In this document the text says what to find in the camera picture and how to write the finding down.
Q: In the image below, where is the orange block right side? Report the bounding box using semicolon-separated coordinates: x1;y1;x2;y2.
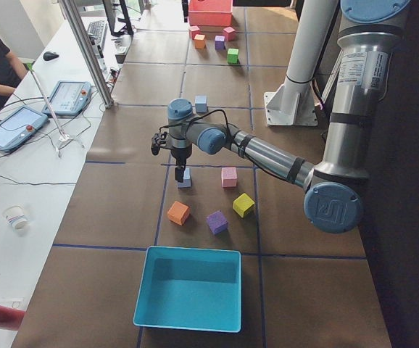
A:
193;34;206;49

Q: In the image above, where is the far teach pendant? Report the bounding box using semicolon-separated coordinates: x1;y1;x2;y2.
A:
49;80;92;118

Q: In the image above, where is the yellow block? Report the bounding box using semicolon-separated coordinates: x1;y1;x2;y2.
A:
233;193;255;218

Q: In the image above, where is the orange block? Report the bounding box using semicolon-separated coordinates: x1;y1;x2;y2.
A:
167;201;190;225
193;34;206;49

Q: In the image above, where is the light blue block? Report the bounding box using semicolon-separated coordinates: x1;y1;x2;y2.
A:
177;167;192;189
194;95;208;113

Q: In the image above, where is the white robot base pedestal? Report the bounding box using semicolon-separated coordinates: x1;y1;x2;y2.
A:
264;0;339;126

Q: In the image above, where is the aluminium frame post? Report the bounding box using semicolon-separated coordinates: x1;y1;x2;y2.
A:
59;0;114;109

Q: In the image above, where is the small camera tripod stand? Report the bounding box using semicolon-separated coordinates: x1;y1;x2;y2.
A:
20;58;85;158

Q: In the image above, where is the near teach pendant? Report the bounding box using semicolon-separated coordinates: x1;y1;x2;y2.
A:
0;106;49;152

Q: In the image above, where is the paper cup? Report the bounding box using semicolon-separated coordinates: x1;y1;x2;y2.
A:
2;205;28;230

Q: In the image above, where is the green block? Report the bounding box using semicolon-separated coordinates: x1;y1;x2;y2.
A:
227;48;239;65

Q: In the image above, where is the black keyboard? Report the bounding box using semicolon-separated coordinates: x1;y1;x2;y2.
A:
86;20;107;49

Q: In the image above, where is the black computer mouse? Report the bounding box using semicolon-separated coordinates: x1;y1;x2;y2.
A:
43;51;59;62

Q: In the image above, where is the red block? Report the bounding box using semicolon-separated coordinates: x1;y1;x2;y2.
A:
188;25;200;40
222;26;236;42

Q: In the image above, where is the orange block left side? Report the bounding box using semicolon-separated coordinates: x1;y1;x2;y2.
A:
167;201;190;225

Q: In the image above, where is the teach pendant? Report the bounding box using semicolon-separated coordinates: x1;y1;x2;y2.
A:
49;80;92;118
0;106;49;152

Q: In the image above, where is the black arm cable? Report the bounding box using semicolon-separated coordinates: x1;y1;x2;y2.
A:
157;108;246;153

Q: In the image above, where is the red block far right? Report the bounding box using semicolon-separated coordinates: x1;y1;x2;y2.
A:
188;25;200;40

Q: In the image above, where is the purple block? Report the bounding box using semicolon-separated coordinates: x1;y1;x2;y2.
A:
214;36;225;51
206;210;228;235

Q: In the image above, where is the purple block left side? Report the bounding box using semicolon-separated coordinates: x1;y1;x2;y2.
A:
206;210;228;235

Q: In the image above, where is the teal plastic bin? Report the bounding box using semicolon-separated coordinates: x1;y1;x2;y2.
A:
133;246;242;333

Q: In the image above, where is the purple block right side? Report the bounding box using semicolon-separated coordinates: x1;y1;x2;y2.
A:
214;36;225;51

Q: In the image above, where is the red block lower right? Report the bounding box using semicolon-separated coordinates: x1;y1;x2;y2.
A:
222;26;236;42

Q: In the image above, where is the pink block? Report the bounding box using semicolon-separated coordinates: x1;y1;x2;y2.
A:
221;167;238;188

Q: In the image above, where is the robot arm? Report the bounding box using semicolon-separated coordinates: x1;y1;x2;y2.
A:
152;1;410;233

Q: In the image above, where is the red plastic bin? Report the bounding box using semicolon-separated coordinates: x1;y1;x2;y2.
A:
188;0;233;27

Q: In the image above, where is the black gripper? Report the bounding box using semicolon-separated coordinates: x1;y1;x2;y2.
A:
170;140;192;183

